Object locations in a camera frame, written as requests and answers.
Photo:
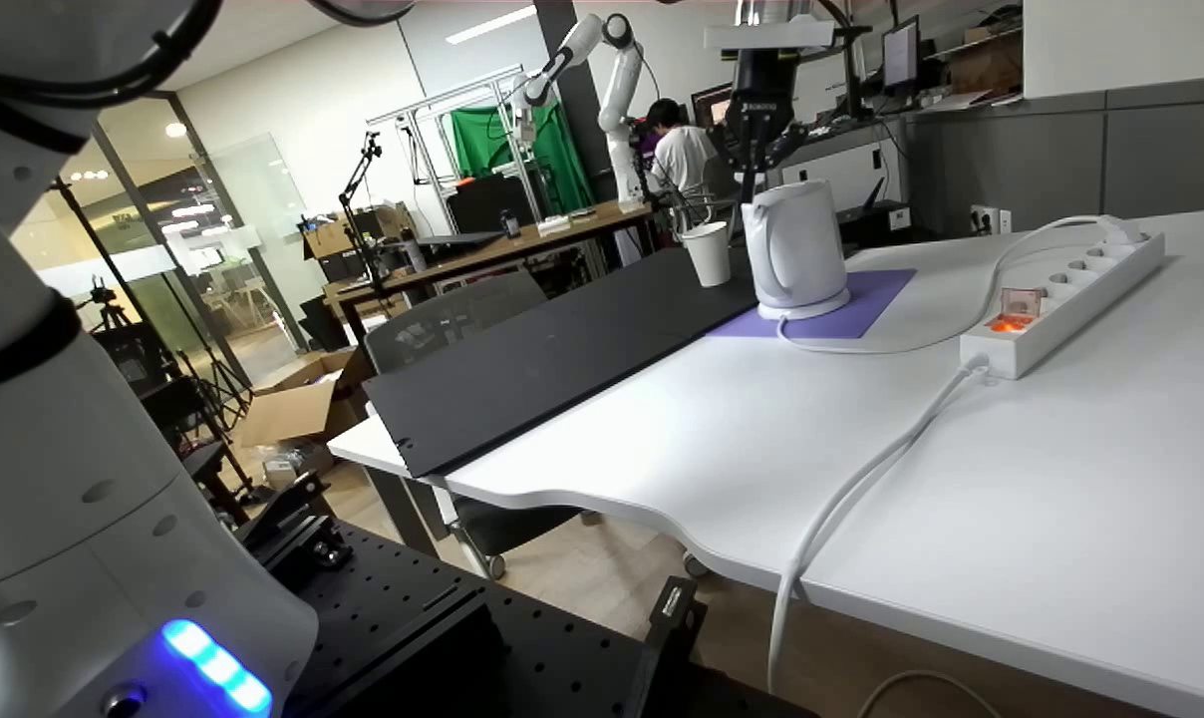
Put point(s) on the white electric kettle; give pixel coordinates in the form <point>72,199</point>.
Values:
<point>794,253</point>

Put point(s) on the computer monitor orange screen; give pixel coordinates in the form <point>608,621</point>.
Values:
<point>713,105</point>

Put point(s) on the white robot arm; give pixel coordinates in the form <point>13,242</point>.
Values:
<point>123,588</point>

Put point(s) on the white power strip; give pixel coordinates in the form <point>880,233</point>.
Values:
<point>1054,296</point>

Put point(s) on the cardboard box on floor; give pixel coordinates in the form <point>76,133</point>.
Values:
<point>317,399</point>

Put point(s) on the wooden background table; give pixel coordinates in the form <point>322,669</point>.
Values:
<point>584,225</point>

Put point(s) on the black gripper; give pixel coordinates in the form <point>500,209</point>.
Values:
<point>769,66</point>

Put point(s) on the dark grey desk divider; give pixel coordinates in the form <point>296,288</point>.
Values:
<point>520,371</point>

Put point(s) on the person in white shirt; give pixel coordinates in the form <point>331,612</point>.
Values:
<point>678,163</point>

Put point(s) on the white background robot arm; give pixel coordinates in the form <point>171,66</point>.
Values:
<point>617,34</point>

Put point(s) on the black monitor on shelf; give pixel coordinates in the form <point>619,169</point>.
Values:
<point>903,56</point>

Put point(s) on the purple mat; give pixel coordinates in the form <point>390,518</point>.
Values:
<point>871,292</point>

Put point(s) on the white paper cup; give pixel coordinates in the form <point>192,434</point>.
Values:
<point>706,250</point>

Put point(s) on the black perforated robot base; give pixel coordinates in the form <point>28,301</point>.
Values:
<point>409,637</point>

